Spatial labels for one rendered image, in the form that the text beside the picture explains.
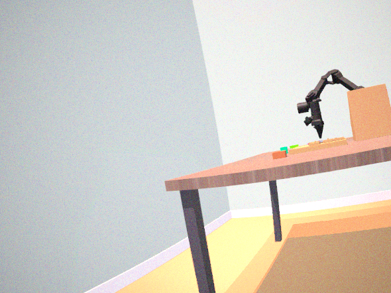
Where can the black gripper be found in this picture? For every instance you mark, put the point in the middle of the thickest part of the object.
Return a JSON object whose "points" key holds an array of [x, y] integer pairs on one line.
{"points": [[318, 122]]}

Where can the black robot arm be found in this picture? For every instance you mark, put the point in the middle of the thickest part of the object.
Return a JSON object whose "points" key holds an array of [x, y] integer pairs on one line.
{"points": [[312, 98]]}

